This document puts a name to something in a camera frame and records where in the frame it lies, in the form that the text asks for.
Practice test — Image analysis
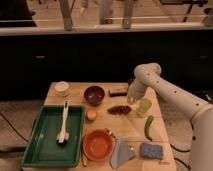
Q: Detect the green plastic tray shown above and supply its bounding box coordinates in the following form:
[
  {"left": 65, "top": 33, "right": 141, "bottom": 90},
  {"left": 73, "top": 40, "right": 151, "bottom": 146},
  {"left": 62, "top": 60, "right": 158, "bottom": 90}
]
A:
[{"left": 21, "top": 106, "right": 85, "bottom": 168}]

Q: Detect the light green cup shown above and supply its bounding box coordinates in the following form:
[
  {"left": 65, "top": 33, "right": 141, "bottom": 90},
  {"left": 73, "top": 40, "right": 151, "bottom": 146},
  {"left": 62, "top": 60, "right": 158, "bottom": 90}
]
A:
[{"left": 136, "top": 98, "right": 152, "bottom": 117}]

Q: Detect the dark purple bowl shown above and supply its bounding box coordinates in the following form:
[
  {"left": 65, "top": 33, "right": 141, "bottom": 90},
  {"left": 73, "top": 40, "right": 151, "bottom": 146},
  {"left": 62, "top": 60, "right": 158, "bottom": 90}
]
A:
[{"left": 84, "top": 86, "right": 105, "bottom": 106}]

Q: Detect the green chili pepper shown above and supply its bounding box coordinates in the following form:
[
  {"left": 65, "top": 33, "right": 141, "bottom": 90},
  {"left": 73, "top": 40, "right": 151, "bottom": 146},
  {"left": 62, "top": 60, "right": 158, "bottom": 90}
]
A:
[{"left": 144, "top": 115, "right": 154, "bottom": 141}]

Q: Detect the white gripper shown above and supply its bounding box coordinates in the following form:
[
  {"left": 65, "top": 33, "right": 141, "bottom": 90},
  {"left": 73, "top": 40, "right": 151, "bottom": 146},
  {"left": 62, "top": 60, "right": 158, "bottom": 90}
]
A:
[{"left": 127, "top": 79, "right": 147, "bottom": 105}]

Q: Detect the white small cup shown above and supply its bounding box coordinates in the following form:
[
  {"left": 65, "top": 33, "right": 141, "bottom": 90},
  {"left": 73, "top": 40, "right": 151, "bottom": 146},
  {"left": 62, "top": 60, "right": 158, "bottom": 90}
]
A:
[{"left": 54, "top": 81, "right": 69, "bottom": 97}]

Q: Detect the orange peach fruit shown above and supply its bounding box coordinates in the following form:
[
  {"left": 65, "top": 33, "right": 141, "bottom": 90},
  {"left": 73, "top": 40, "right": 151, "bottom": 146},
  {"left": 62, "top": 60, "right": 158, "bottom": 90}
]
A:
[{"left": 86, "top": 109, "right": 97, "bottom": 121}]

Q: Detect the dark red grape bunch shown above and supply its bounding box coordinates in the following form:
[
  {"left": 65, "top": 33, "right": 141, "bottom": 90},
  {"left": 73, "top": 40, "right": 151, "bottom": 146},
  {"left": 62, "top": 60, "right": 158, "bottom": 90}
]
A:
[{"left": 108, "top": 105, "right": 131, "bottom": 115}]

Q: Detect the black cable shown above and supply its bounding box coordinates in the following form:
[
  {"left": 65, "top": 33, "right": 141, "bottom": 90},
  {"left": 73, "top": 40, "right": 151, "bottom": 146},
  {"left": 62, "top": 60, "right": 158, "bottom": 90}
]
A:
[{"left": 170, "top": 123, "right": 196, "bottom": 168}]

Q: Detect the grey folded cloth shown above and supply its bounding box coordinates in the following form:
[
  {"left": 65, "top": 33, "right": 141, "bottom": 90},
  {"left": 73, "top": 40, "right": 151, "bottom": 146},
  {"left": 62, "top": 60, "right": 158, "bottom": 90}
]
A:
[{"left": 110, "top": 137, "right": 135, "bottom": 169}]

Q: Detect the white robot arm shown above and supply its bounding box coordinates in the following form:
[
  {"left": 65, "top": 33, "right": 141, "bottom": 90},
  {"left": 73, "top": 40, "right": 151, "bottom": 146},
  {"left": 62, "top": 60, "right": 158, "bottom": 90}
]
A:
[{"left": 127, "top": 63, "right": 213, "bottom": 171}]

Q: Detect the brown block eraser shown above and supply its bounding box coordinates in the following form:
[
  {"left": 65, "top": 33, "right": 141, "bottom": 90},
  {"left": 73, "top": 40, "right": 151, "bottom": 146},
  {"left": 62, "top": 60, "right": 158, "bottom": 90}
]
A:
[{"left": 109, "top": 88, "right": 127, "bottom": 97}]

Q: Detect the blue sponge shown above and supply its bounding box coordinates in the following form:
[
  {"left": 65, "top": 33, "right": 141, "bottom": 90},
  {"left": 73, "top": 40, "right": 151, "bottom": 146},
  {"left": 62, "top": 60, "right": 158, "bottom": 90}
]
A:
[{"left": 140, "top": 143, "right": 163, "bottom": 160}]

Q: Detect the wooden pencil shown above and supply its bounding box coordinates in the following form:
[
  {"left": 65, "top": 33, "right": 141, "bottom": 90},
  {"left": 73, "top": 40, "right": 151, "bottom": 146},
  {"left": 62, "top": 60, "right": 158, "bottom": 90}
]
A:
[{"left": 82, "top": 154, "right": 87, "bottom": 167}]

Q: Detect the white dish brush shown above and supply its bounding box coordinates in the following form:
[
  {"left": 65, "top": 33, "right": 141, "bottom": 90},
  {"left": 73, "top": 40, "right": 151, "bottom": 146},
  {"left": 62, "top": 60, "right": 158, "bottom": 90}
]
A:
[{"left": 57, "top": 102, "right": 69, "bottom": 144}]

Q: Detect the orange bowl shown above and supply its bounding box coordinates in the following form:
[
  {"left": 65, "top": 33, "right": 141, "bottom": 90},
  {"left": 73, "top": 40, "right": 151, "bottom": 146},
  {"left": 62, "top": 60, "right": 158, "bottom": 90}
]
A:
[{"left": 83, "top": 129, "right": 114, "bottom": 162}]

